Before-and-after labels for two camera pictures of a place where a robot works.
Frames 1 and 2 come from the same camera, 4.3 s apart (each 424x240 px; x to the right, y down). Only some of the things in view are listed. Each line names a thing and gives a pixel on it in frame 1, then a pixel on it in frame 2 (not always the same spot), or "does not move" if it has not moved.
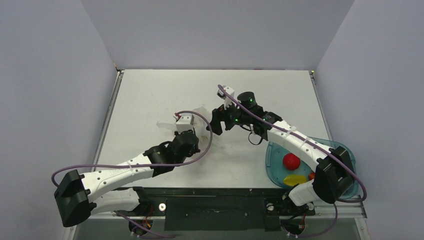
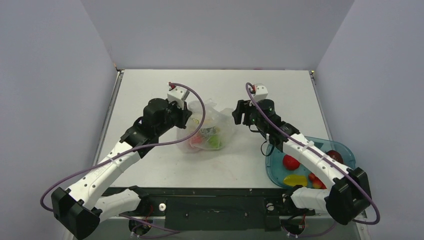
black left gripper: [195, 149] → [184, 114]
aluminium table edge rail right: [313, 77] does not move
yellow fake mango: [294, 179] does not move
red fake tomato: [291, 162] does not move
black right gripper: [222, 115] → [243, 112]
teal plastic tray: [276, 171] does not move
